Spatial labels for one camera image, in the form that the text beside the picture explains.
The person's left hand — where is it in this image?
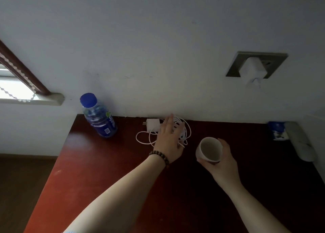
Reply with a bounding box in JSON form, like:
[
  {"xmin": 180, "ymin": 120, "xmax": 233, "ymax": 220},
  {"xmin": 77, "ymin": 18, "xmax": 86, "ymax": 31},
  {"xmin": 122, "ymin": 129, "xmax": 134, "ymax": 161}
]
[{"xmin": 153, "ymin": 114, "xmax": 186, "ymax": 164}]

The person's right hand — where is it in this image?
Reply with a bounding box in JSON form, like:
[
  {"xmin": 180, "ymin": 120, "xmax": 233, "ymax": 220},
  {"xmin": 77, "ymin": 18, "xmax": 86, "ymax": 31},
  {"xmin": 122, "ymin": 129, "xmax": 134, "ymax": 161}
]
[{"xmin": 197, "ymin": 138, "xmax": 242, "ymax": 190}]

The white cable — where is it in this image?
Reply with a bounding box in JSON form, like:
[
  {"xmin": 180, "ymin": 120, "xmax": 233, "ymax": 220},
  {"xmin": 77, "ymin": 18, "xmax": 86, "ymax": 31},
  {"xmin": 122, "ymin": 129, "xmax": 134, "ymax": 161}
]
[{"xmin": 136, "ymin": 116, "xmax": 191, "ymax": 147}]

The white charger adapter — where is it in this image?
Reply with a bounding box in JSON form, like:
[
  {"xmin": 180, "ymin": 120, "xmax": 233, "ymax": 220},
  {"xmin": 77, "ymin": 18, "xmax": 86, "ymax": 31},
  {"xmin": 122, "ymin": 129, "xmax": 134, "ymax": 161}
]
[{"xmin": 142, "ymin": 118, "xmax": 161, "ymax": 133}]

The white mug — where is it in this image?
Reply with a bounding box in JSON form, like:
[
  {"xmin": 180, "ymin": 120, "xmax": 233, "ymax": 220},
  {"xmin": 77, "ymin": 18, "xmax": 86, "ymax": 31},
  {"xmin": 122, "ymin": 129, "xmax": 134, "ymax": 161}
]
[{"xmin": 195, "ymin": 136, "xmax": 223, "ymax": 164}]

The blue tissue pack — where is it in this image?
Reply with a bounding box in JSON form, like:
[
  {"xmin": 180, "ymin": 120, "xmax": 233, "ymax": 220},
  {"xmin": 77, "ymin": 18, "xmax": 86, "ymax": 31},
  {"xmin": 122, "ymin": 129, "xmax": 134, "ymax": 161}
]
[{"xmin": 267, "ymin": 121, "xmax": 289, "ymax": 141}]

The pale green glasses case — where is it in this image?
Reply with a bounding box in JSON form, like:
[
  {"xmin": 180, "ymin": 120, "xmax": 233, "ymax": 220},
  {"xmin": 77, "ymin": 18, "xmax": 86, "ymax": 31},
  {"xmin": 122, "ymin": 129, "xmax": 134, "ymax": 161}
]
[{"xmin": 284, "ymin": 121, "xmax": 317, "ymax": 162}]

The person's left forearm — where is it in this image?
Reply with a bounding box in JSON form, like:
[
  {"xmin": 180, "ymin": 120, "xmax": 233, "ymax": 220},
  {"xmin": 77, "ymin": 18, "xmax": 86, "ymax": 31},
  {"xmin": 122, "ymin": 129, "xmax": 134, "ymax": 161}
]
[{"xmin": 62, "ymin": 155, "xmax": 168, "ymax": 233}]

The person's right forearm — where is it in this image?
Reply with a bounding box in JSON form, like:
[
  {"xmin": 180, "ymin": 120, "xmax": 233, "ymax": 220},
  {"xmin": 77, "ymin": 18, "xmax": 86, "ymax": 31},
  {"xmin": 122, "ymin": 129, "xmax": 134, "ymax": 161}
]
[{"xmin": 223, "ymin": 183, "xmax": 291, "ymax": 233}]

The red wooden desk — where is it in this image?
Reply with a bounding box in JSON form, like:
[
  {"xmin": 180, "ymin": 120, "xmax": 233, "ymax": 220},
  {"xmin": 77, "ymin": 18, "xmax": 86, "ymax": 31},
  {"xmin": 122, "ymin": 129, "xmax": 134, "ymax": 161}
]
[{"xmin": 23, "ymin": 114, "xmax": 325, "ymax": 233}]

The blue capped water bottle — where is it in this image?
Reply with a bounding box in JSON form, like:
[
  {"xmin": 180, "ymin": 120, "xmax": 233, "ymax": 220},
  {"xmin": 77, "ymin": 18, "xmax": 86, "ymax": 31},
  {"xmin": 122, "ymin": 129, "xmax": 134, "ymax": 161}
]
[{"xmin": 80, "ymin": 93, "xmax": 118, "ymax": 138}]

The white plugged charger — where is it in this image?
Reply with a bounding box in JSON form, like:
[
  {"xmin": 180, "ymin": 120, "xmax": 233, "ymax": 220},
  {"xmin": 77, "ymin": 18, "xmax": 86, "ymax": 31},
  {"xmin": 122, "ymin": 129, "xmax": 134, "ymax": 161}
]
[{"xmin": 238, "ymin": 57, "xmax": 267, "ymax": 87}]

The white framed window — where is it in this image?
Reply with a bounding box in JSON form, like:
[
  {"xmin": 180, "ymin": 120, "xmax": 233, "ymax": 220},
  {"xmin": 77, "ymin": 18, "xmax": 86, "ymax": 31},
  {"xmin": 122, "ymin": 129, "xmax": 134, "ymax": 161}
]
[{"xmin": 0, "ymin": 39, "xmax": 65, "ymax": 107}]

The brown bead bracelet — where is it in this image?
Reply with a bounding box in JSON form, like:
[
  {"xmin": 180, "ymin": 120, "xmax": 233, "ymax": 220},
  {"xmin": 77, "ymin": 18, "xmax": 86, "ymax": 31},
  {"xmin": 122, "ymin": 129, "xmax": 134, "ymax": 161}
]
[{"xmin": 149, "ymin": 150, "xmax": 170, "ymax": 168}]

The grey wall socket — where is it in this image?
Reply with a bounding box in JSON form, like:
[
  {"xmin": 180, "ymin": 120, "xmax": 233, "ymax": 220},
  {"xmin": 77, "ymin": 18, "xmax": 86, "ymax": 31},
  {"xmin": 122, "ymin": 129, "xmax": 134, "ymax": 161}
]
[{"xmin": 225, "ymin": 51, "xmax": 289, "ymax": 79}]

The white bead curtain chain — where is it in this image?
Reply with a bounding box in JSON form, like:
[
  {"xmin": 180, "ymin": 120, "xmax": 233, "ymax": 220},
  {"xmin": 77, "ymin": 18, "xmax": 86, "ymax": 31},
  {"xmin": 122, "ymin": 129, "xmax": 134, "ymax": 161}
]
[{"xmin": 0, "ymin": 53, "xmax": 37, "ymax": 103}]

